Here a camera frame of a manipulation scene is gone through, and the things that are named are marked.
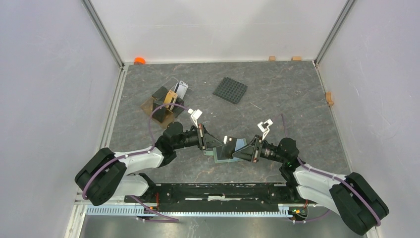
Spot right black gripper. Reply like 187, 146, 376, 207
232, 135, 286, 164

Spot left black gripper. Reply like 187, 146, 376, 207
173, 123, 224, 150

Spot green card holder wallet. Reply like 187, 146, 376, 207
204, 136, 246, 164

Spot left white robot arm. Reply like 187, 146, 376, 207
75, 122, 224, 206

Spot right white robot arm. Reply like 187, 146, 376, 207
232, 136, 389, 236

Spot gold credit card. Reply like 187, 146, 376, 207
164, 90, 178, 111

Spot dark grey lego baseplate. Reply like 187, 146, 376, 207
212, 77, 248, 104

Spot curved wooden block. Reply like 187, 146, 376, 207
325, 92, 334, 107

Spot orange round cap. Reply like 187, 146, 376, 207
133, 57, 146, 65

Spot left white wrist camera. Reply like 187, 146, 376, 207
187, 109, 203, 128

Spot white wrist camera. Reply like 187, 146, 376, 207
187, 109, 203, 128
257, 119, 273, 140

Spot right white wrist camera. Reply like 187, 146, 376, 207
257, 119, 273, 140

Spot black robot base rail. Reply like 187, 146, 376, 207
138, 182, 308, 212

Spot white slotted cable duct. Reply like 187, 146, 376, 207
86, 204, 298, 218

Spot right aluminium frame post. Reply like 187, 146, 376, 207
314, 0, 357, 66

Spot aluminium frame post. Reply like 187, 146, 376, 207
81, 0, 124, 69
314, 0, 357, 66

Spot left aluminium frame post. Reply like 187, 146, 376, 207
81, 0, 124, 69

